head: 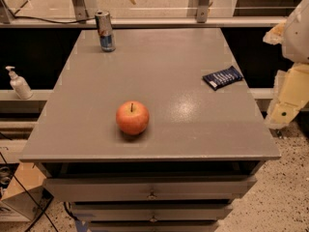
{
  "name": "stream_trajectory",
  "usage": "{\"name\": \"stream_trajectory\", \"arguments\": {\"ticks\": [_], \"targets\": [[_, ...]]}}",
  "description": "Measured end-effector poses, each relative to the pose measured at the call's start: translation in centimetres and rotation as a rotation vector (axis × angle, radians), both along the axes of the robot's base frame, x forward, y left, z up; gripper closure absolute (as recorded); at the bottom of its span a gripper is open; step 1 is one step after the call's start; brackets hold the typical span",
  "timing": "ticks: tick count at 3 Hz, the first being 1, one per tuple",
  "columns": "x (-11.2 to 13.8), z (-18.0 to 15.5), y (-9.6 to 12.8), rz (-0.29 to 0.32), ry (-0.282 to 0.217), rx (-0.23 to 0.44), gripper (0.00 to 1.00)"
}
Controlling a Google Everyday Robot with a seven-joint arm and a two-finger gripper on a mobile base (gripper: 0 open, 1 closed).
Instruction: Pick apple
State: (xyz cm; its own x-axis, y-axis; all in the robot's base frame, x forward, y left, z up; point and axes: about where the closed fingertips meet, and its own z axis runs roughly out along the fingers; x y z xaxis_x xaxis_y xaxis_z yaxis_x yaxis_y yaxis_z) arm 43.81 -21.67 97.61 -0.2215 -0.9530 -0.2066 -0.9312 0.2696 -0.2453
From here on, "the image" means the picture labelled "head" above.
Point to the cardboard box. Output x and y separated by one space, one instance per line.
20 200

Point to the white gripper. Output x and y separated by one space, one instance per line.
297 38

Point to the silver blue drink can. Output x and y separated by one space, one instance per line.
105 31

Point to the red apple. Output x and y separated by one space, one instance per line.
132 117

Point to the blue snack packet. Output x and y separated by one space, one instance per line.
220 79

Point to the white pump dispenser bottle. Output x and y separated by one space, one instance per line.
19 84

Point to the grey drawer cabinet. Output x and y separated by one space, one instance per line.
200 151

